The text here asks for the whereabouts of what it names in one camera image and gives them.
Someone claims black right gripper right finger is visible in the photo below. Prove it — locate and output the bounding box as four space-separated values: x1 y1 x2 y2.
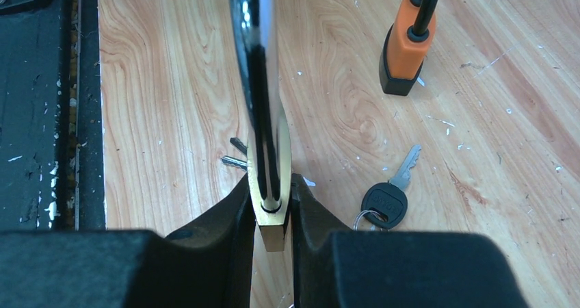
290 174 527 307

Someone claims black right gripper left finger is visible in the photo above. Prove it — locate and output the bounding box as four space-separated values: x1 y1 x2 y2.
1 178 255 307

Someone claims black-headed key bunch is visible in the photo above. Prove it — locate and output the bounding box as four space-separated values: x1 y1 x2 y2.
353 144 422 231

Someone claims orange black Opel padlock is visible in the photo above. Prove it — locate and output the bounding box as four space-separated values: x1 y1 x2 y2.
379 0 438 96

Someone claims large brass padlock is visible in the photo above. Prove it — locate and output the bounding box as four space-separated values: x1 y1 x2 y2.
229 0 291 252

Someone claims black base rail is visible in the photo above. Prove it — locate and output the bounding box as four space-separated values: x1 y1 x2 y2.
1 0 106 230

